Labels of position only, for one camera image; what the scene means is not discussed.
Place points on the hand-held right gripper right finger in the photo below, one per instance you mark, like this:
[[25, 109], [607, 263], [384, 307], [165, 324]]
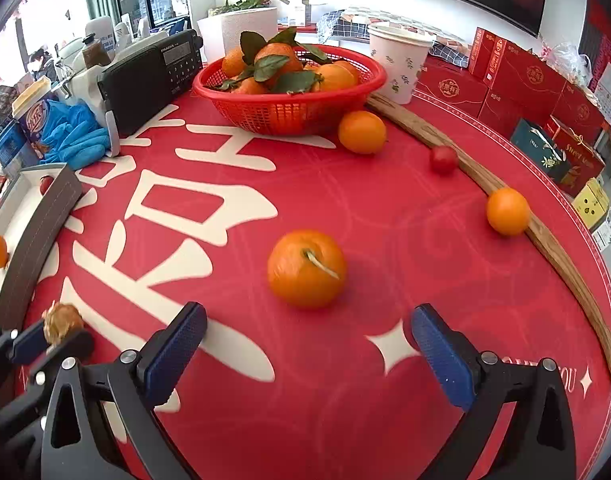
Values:
[[443, 355]]

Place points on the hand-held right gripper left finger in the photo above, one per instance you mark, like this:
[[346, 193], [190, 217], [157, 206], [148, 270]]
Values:
[[175, 350]]

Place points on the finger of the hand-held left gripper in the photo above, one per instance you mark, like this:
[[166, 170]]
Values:
[[28, 342], [73, 344]]

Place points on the grey shallow box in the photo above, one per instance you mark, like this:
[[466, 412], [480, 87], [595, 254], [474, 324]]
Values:
[[33, 240]]

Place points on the orange mandarin with stem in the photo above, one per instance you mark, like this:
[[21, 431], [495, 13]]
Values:
[[307, 268]]

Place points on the small red cherry tomato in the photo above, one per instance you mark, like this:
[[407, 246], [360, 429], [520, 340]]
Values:
[[45, 184]]

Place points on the long wooden stick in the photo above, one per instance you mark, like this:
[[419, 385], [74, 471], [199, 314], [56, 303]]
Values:
[[560, 260]]

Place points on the smooth orange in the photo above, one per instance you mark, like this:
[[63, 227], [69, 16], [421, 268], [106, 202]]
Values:
[[508, 211], [362, 132]]

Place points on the red printed table mat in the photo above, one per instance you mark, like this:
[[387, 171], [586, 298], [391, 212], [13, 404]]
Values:
[[335, 200]]

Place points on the blue carton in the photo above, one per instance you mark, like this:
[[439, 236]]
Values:
[[8, 147]]

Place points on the yellow cardboard box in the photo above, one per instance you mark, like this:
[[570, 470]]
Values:
[[590, 205]]

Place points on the blue rubber gloves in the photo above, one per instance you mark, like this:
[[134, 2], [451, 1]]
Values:
[[75, 132]]

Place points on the blue snack cup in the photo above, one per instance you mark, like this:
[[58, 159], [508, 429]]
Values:
[[31, 127]]

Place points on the dark green gift bag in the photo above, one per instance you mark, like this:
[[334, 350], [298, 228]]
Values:
[[538, 150]]

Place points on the red gift bag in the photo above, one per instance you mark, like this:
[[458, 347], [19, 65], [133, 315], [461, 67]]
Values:
[[578, 160]]

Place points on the white kettle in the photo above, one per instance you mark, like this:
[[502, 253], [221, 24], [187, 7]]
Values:
[[83, 85]]

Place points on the red plastic basket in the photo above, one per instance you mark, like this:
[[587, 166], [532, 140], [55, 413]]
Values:
[[290, 110]]

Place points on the flat red gift box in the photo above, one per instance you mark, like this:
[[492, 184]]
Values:
[[450, 87]]

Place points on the black radio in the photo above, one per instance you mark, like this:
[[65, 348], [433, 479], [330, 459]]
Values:
[[145, 80]]

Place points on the white floral paper cup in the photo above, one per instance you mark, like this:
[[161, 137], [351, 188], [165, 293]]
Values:
[[400, 65]]

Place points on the brown bottle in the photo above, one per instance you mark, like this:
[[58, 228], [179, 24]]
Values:
[[94, 51]]

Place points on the large red gift box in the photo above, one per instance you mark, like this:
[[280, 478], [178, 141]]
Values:
[[525, 72]]

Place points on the pile of leafy mandarins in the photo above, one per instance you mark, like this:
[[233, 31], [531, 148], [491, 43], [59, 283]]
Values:
[[280, 67]]

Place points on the clear plastic bag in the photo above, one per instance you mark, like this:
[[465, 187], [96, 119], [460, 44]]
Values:
[[568, 62]]

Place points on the white plant pot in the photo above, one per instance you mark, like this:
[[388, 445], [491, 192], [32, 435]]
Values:
[[235, 32]]

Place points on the checkered cloth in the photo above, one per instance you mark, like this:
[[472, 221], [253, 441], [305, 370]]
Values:
[[345, 22]]

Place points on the green potted plant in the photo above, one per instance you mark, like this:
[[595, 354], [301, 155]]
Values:
[[243, 4]]

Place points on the wall calendar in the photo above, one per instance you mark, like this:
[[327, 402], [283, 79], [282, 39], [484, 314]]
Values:
[[610, 92]]

